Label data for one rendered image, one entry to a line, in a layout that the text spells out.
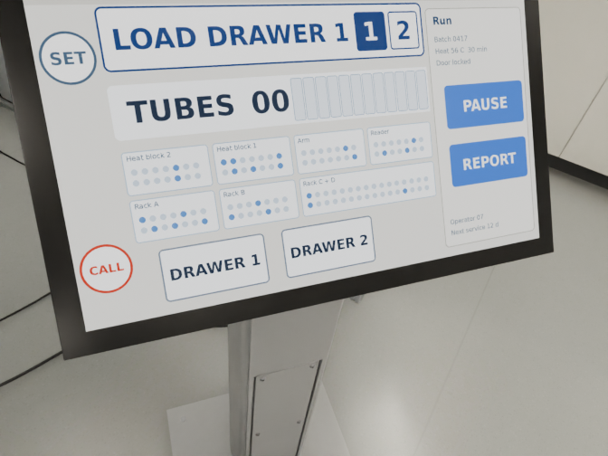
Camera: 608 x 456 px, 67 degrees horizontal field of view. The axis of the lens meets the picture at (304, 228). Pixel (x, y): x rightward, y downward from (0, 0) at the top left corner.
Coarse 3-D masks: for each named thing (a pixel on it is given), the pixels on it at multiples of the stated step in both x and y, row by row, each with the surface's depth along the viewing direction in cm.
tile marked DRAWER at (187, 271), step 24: (216, 240) 41; (240, 240) 42; (264, 240) 42; (168, 264) 40; (192, 264) 40; (216, 264) 41; (240, 264) 42; (264, 264) 42; (168, 288) 40; (192, 288) 41; (216, 288) 41; (240, 288) 42
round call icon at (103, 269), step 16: (128, 240) 39; (80, 256) 38; (96, 256) 38; (112, 256) 38; (128, 256) 39; (80, 272) 38; (96, 272) 38; (112, 272) 38; (128, 272) 39; (96, 288) 38; (112, 288) 39; (128, 288) 39
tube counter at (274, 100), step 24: (336, 72) 43; (360, 72) 44; (384, 72) 45; (408, 72) 46; (264, 96) 41; (288, 96) 42; (312, 96) 43; (336, 96) 43; (360, 96) 44; (384, 96) 45; (408, 96) 46; (264, 120) 41; (288, 120) 42; (312, 120) 43
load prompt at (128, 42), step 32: (128, 32) 37; (160, 32) 38; (192, 32) 39; (224, 32) 40; (256, 32) 41; (288, 32) 42; (320, 32) 42; (352, 32) 43; (384, 32) 44; (416, 32) 46; (128, 64) 38; (160, 64) 38; (192, 64) 39; (224, 64) 40; (256, 64) 41
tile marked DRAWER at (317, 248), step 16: (320, 224) 44; (336, 224) 44; (352, 224) 45; (368, 224) 46; (288, 240) 43; (304, 240) 44; (320, 240) 44; (336, 240) 45; (352, 240) 45; (368, 240) 46; (288, 256) 43; (304, 256) 44; (320, 256) 44; (336, 256) 45; (352, 256) 45; (368, 256) 46; (288, 272) 43; (304, 272) 44; (320, 272) 44
